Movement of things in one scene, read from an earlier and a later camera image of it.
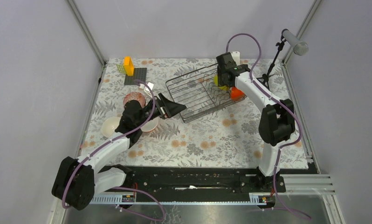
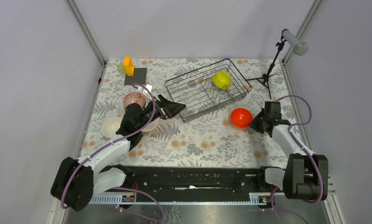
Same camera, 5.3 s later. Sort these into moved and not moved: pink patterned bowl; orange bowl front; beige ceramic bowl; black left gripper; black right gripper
Moved: black right gripper
Not moved: orange bowl front; pink patterned bowl; black left gripper; beige ceramic bowl
